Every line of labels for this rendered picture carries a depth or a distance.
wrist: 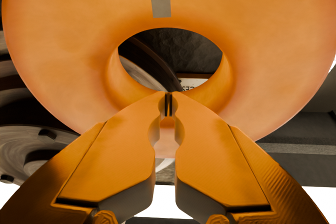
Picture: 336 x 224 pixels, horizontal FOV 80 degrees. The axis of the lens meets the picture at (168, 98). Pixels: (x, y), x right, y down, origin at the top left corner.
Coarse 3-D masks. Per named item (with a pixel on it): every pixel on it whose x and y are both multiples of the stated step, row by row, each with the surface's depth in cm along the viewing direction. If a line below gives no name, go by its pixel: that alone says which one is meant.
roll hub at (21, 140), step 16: (0, 112) 30; (16, 112) 29; (32, 112) 29; (48, 112) 29; (0, 128) 28; (16, 128) 28; (32, 128) 28; (48, 128) 28; (64, 128) 28; (0, 144) 31; (16, 144) 33; (32, 144) 33; (48, 144) 32; (64, 144) 32; (0, 160) 36; (16, 160) 37; (32, 160) 33; (0, 176) 40; (16, 176) 40
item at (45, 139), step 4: (40, 132) 28; (44, 132) 28; (48, 132) 28; (40, 136) 28; (44, 136) 28; (48, 136) 28; (52, 136) 28; (40, 140) 28; (44, 140) 28; (48, 140) 28; (52, 140) 28; (4, 176) 39; (8, 176) 39; (0, 180) 39; (4, 180) 39; (8, 180) 39; (12, 180) 39
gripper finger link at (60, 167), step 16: (96, 128) 9; (80, 144) 8; (48, 160) 7; (64, 160) 7; (80, 160) 7; (32, 176) 7; (48, 176) 7; (64, 176) 7; (16, 192) 6; (32, 192) 6; (48, 192) 6; (0, 208) 6; (16, 208) 6; (32, 208) 6; (48, 208) 6; (64, 208) 6; (80, 208) 6; (96, 208) 6
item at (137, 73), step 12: (0, 36) 28; (0, 48) 29; (120, 48) 32; (132, 48) 34; (120, 60) 30; (132, 60) 30; (144, 60) 34; (132, 72) 31; (144, 72) 31; (156, 72) 35; (144, 84) 33; (156, 84) 33; (168, 84) 38; (156, 168) 53
